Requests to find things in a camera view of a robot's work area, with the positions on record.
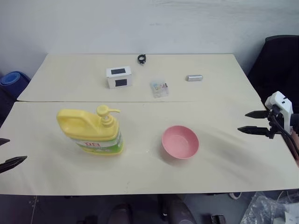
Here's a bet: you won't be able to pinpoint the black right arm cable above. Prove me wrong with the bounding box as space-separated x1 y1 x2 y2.
272 109 299 162

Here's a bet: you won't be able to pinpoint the white box with black squares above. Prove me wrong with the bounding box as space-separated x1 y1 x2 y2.
105 66 133 89

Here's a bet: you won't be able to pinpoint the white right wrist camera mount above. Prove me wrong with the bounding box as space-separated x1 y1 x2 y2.
265 91 294 135

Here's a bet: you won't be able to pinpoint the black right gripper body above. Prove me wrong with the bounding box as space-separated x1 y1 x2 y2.
267 105 285 140

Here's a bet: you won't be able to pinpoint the silver metal cylinder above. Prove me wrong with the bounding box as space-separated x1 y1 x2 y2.
185 74 203 82

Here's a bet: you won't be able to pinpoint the yellow detergent pump bottle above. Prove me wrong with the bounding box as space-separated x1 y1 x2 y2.
57 105 124 155

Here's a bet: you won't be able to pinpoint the blue rolled foam mat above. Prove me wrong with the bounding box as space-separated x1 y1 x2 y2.
0 71 30 87

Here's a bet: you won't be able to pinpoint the black office chair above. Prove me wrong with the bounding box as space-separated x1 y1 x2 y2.
247 35 299 112

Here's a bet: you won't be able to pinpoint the clear plastic bag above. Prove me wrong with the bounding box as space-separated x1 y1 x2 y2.
242 191 299 224

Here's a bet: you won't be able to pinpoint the clear plastic box colourful contents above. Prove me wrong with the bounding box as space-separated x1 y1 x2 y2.
149 76 169 98

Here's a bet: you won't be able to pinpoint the pink plastic bowl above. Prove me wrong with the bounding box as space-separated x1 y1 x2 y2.
161 125 200 160

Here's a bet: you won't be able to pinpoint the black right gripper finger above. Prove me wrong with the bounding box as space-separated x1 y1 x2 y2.
237 126 270 137
244 110 270 119

